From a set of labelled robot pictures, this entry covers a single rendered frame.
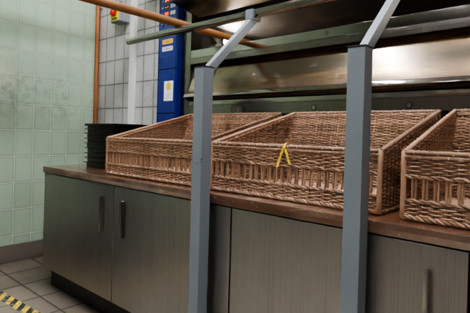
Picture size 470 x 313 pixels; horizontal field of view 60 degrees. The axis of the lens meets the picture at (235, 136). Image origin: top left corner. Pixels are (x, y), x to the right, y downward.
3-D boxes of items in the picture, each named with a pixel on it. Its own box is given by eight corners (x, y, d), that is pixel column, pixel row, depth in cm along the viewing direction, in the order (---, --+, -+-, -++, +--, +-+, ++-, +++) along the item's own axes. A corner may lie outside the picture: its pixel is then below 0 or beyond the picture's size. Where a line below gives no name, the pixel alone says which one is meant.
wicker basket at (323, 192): (291, 179, 166) (293, 111, 165) (442, 196, 128) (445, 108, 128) (205, 189, 129) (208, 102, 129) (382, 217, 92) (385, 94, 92)
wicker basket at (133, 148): (189, 168, 205) (190, 113, 205) (282, 179, 169) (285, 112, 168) (102, 174, 168) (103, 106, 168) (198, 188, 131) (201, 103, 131)
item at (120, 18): (119, 25, 252) (120, 9, 252) (129, 22, 245) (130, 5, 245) (109, 22, 246) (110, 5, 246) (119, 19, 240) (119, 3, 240)
